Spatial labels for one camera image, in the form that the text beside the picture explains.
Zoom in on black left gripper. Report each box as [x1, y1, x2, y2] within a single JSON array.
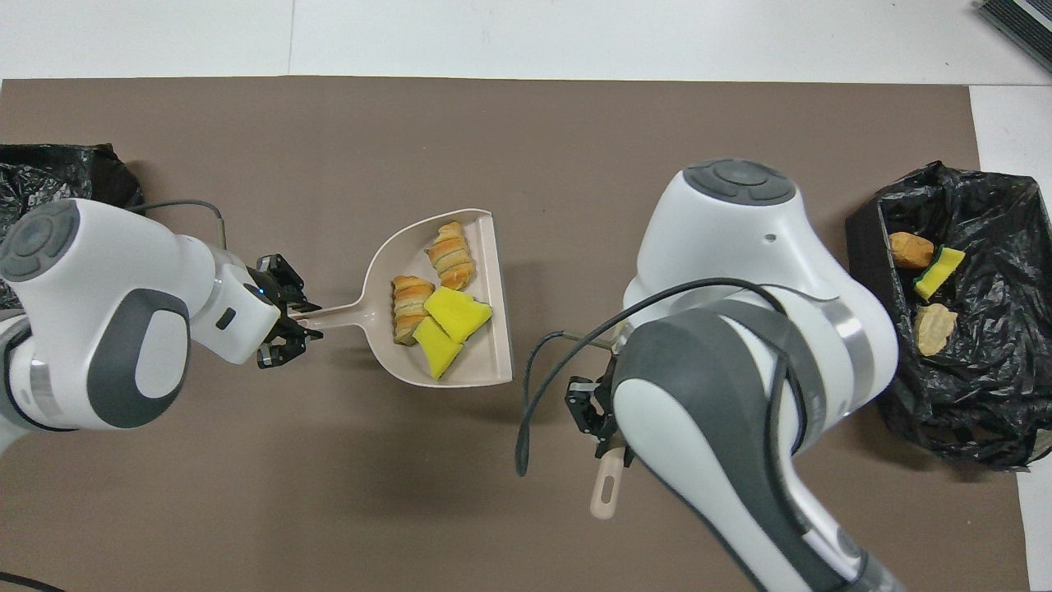
[[245, 253, 325, 369]]

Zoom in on grey ribbed device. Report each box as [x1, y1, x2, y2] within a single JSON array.
[[976, 0, 1052, 75]]

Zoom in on pale bread piece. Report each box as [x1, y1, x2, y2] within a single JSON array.
[[390, 275, 436, 347]]

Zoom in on notched yellow sponge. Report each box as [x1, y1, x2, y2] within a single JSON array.
[[912, 246, 967, 302]]

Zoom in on yellow sponge piece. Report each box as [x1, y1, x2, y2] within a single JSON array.
[[412, 317, 465, 381], [423, 285, 494, 345]]

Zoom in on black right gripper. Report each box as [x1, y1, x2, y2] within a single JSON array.
[[565, 362, 635, 463]]

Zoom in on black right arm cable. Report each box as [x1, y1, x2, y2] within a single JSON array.
[[514, 277, 823, 592]]

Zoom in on brown oval bread roll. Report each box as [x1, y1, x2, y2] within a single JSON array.
[[888, 231, 936, 271]]

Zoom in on large striped croissant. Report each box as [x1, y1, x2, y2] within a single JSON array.
[[425, 221, 478, 291]]

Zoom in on beige plastic dustpan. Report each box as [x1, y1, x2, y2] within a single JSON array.
[[298, 208, 514, 389]]

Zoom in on small striped croissant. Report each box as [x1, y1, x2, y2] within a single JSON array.
[[915, 303, 959, 357]]

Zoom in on black bag lined bin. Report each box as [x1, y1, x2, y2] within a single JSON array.
[[845, 161, 1052, 472], [0, 144, 146, 312]]

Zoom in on brown table mat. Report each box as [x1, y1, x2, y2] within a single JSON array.
[[0, 76, 1032, 592]]

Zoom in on beige hand brush black bristles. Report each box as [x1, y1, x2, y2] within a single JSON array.
[[590, 444, 628, 521]]

